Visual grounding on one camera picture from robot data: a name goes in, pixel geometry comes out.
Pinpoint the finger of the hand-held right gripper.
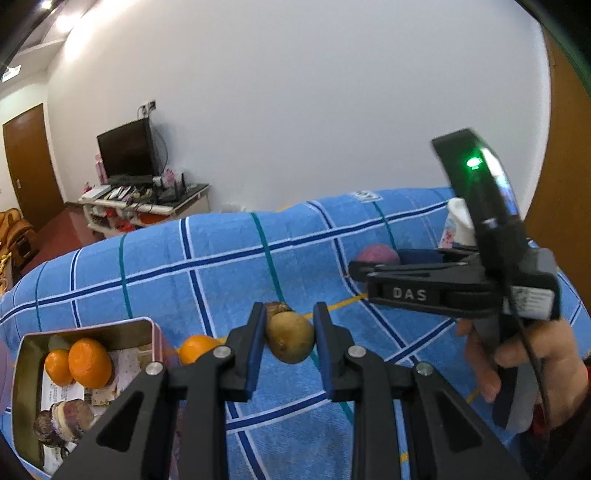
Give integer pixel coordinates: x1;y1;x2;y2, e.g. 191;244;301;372
348;261;502;319
398;247;483;266

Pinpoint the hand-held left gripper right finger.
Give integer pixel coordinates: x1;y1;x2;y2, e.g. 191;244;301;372
313;302;529;480

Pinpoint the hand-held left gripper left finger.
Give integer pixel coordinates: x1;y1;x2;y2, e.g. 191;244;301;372
55;302;267;480

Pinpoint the yellow brown potato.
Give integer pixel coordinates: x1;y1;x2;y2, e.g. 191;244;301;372
265;311;316;365

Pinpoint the large round orange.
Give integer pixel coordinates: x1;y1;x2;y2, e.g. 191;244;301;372
179;335;222;366

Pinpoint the oval orange tangerine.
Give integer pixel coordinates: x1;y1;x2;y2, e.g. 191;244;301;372
68;338;113;389

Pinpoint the cut purple sweet potato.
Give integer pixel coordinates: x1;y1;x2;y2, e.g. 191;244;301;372
50;399;95;443

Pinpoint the small orange tangerine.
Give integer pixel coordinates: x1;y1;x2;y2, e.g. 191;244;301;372
45;349;75;387

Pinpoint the pink metal tin box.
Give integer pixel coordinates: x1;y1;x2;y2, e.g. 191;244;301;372
11;318;181;476

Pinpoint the person's right hand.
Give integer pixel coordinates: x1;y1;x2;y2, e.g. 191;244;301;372
456;318;589;426

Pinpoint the white printed mug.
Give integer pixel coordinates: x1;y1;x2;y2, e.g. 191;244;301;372
441;198;478;247

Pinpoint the brown wooden wardrobe panel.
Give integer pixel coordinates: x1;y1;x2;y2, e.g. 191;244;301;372
522;28;591;296

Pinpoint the printed paper leaflet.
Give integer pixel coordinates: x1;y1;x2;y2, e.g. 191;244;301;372
39;348;155;457

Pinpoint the blue plaid blanket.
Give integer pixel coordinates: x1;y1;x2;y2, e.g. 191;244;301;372
0;187;591;480

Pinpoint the white television stand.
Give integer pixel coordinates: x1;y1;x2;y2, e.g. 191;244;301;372
78;182;211;241

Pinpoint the black router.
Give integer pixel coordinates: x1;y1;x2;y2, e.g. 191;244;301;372
157;172;191;205

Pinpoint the black television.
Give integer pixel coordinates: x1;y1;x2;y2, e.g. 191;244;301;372
96;117;161;177

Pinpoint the brown wooden door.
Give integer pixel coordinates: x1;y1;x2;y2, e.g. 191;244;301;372
2;104;65;232

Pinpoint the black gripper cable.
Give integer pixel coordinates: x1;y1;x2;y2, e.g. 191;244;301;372
485;219;552;418

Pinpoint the black television cable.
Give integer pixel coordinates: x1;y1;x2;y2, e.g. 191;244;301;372
148;111;170;172

